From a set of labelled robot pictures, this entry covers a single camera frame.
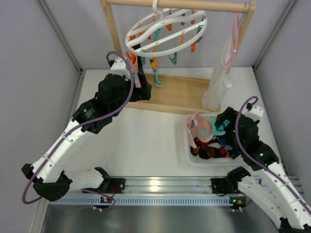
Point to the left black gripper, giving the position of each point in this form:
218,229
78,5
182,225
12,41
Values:
144,90

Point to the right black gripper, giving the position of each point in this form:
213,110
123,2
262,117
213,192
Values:
225,119

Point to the mint green sock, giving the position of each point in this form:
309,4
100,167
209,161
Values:
219,130
153,61

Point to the orange clothes peg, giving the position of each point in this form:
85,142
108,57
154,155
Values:
132,58

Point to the pink teal sock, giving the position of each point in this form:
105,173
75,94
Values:
198,127
135,72

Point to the white round clip hanger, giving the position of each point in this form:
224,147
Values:
166,31

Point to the pink teal sock front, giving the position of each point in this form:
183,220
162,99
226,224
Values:
135,72

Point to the black white striped sock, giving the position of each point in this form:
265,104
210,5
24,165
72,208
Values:
229,146

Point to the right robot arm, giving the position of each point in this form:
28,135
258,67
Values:
265,181

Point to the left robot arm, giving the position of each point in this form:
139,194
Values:
126,82

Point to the red black argyle sock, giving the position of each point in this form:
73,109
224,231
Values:
208,150

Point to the white cloth garment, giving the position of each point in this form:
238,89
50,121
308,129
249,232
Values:
219,80

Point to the white plastic basket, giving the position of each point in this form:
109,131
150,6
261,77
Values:
197,161

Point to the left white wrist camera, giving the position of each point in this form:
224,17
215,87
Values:
118,67

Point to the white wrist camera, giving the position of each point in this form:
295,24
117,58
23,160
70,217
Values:
254,111
118,67

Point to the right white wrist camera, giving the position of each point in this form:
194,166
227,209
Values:
254,111

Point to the wooden clothes rack frame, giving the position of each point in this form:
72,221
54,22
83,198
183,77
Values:
180,95

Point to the pink wire hanger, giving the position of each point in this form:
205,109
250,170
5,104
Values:
234,41

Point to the aluminium mounting rail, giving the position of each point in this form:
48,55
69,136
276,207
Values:
135,186

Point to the perforated cable duct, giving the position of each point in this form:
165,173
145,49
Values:
123,200

